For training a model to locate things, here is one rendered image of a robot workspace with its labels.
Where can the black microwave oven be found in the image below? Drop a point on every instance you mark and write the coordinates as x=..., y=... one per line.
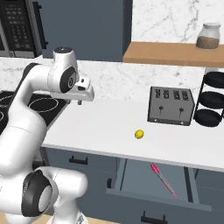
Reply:
x=18, y=27

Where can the closed blue-grey drawer front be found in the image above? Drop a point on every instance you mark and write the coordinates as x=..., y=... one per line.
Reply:
x=81, y=162

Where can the pink tongs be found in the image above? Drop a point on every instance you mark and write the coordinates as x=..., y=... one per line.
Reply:
x=163, y=180

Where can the yellow lemon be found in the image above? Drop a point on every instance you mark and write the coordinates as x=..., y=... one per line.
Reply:
x=139, y=134

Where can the black hob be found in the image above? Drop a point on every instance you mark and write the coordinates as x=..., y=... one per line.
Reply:
x=35, y=106

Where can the blue-grey lower cupboard front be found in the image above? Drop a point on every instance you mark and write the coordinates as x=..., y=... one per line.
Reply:
x=211, y=192

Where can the wooden shelf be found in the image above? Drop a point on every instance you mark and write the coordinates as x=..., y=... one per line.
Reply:
x=173, y=54

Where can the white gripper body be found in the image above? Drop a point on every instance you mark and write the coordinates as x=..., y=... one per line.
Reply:
x=76, y=94

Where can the glass jar with brown contents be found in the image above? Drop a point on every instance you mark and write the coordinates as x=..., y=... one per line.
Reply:
x=208, y=36

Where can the grey four-slot toaster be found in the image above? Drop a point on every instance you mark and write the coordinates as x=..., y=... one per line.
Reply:
x=171, y=106

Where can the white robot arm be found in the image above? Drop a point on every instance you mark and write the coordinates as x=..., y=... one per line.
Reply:
x=20, y=137

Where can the dark blue wall cupboard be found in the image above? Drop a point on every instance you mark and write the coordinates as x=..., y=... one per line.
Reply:
x=84, y=29

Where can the open blue-grey drawer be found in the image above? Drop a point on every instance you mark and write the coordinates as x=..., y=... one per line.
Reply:
x=154, y=192

